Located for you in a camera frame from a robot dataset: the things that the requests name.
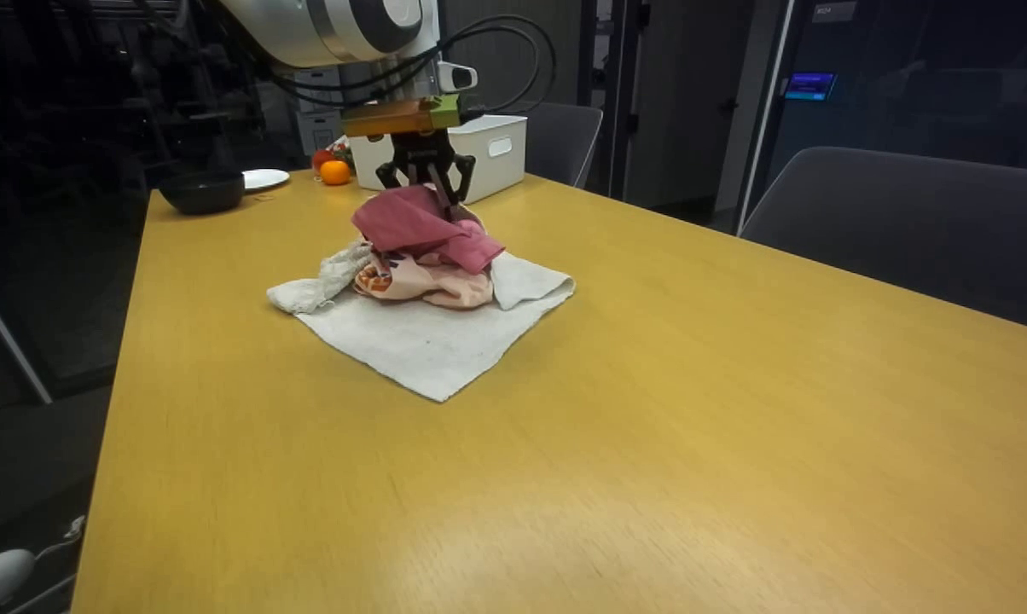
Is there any peach patterned cloth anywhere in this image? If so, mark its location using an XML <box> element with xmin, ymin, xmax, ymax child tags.
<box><xmin>351</xmin><ymin>249</ymin><xmax>498</xmax><ymax>313</ymax></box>

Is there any orange fruit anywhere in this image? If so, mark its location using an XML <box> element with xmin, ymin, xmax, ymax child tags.
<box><xmin>317</xmin><ymin>156</ymin><xmax>355</xmax><ymax>191</ymax></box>

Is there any black bowl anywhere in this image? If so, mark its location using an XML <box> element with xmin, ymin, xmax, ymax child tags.
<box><xmin>151</xmin><ymin>156</ymin><xmax>250</xmax><ymax>219</ymax></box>

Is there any wide grey office chair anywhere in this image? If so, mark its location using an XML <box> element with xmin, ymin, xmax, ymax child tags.
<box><xmin>741</xmin><ymin>142</ymin><xmax>1027</xmax><ymax>333</ymax></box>

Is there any white plastic bin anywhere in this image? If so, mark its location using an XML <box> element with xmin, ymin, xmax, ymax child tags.
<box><xmin>346</xmin><ymin>111</ymin><xmax>533</xmax><ymax>205</ymax></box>

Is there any white terry towel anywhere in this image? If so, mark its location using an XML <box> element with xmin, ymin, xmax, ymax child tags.
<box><xmin>264</xmin><ymin>238</ymin><xmax>578</xmax><ymax>405</ymax></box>

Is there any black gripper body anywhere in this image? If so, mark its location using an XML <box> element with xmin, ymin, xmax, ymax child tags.
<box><xmin>389</xmin><ymin>126</ymin><xmax>468</xmax><ymax>179</ymax></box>

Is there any magenta pink cloth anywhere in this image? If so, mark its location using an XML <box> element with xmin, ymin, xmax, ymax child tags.
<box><xmin>351</xmin><ymin>183</ymin><xmax>508</xmax><ymax>277</ymax></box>

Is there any blue glowing screen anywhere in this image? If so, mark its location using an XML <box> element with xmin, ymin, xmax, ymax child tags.
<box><xmin>781</xmin><ymin>71</ymin><xmax>839</xmax><ymax>105</ymax></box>

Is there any white plate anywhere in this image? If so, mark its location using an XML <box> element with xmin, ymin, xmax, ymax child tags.
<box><xmin>238</xmin><ymin>164</ymin><xmax>294</xmax><ymax>195</ymax></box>

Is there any small grey office chair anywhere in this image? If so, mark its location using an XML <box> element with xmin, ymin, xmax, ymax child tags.
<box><xmin>521</xmin><ymin>100</ymin><xmax>607</xmax><ymax>191</ymax></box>

